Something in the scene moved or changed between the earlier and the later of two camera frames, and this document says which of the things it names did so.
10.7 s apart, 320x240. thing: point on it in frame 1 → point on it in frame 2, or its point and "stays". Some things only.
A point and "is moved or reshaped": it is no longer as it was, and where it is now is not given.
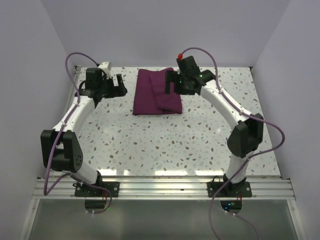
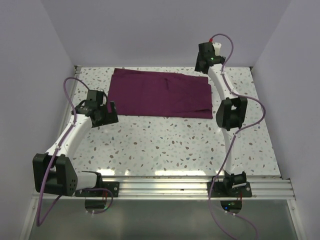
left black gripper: (116, 91) → (110, 117)
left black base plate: (83, 190) stays
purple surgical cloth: (149, 97) is moved or reshaped
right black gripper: (173, 76) → (196, 66)
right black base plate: (230, 190) stays
